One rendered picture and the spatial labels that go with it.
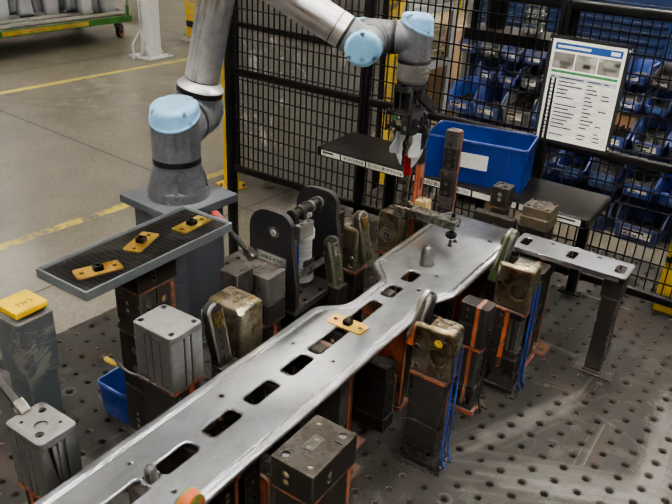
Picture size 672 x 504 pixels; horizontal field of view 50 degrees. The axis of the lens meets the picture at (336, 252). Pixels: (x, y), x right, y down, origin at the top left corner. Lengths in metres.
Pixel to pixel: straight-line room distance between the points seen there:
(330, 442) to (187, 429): 0.24
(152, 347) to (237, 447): 0.24
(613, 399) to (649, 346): 0.30
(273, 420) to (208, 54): 0.93
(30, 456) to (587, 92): 1.68
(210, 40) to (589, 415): 1.26
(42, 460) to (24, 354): 0.21
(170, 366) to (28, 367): 0.23
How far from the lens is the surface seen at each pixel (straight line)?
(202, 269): 1.82
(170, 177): 1.74
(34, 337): 1.29
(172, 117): 1.69
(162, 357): 1.27
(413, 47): 1.68
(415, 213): 1.82
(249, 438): 1.19
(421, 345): 1.43
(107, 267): 1.36
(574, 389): 1.92
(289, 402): 1.26
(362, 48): 1.55
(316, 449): 1.13
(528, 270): 1.67
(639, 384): 2.01
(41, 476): 1.19
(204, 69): 1.80
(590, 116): 2.19
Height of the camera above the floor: 1.80
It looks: 27 degrees down
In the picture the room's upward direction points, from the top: 3 degrees clockwise
